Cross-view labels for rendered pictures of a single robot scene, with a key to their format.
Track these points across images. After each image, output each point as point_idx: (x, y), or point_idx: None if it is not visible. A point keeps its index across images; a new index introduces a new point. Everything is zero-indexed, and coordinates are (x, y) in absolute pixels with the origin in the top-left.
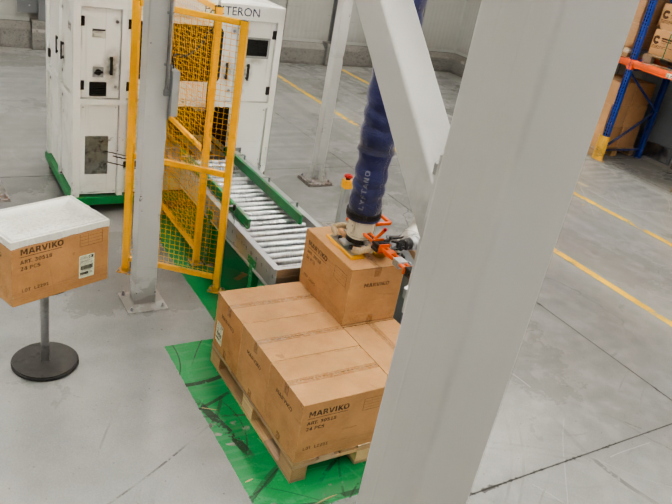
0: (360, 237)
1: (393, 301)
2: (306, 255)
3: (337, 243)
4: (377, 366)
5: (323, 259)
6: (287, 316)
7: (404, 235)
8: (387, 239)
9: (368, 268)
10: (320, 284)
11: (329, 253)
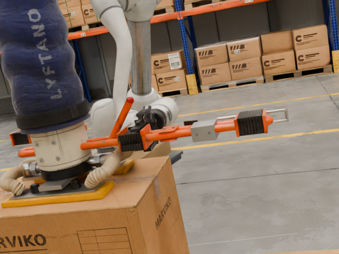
0: (79, 156)
1: (182, 229)
2: None
3: (42, 197)
4: None
5: (34, 247)
6: None
7: (123, 125)
8: (137, 120)
9: (147, 187)
10: None
11: (45, 223)
